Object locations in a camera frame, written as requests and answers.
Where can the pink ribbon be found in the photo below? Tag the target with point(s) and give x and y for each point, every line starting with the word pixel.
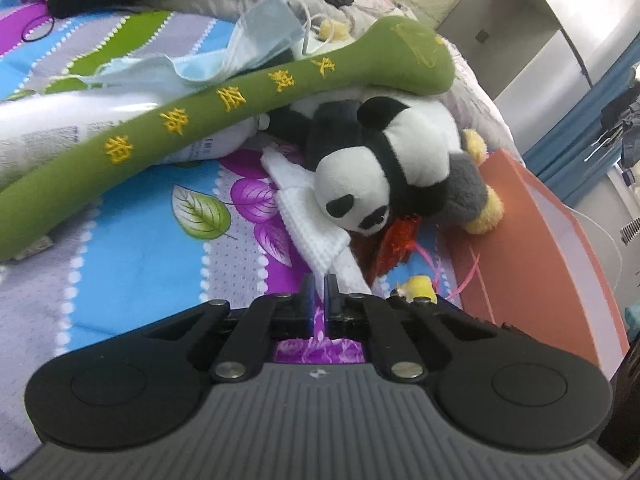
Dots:
pixel 467 272

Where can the white built-in wardrobe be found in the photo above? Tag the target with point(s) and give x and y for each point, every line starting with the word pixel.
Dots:
pixel 525 25

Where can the hanging denim jacket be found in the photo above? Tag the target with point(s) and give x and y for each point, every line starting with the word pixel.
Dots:
pixel 630 140

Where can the panda plush toy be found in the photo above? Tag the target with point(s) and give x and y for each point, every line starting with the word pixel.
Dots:
pixel 350 180

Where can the floral striped bedsheet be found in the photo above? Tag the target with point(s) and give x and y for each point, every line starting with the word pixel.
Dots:
pixel 140 260

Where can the blue curtain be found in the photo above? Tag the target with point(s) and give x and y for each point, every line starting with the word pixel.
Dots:
pixel 565 150

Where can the orange storage box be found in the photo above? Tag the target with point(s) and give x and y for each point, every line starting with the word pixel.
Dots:
pixel 525 260

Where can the white lotion tube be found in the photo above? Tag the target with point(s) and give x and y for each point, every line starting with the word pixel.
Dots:
pixel 50 130

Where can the dark wall switch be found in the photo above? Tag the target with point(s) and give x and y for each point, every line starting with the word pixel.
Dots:
pixel 481 36

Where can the white towel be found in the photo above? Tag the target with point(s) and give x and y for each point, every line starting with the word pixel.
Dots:
pixel 310 220

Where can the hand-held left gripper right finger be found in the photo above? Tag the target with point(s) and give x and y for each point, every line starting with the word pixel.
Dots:
pixel 330 305

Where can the small yellow plush toy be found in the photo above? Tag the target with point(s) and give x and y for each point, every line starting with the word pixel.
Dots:
pixel 332 28

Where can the green plush massage stick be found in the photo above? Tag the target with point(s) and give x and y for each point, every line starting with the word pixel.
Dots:
pixel 200 120

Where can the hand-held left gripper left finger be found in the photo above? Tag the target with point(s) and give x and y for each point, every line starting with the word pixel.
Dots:
pixel 309 305

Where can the blue face mask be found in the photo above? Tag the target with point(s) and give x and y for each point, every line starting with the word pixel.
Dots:
pixel 270 25
pixel 200 67

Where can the red shiny pouch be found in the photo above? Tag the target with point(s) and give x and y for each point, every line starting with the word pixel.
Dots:
pixel 395 245

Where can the grey penguin plush toy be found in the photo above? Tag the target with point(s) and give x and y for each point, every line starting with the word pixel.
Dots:
pixel 465 190

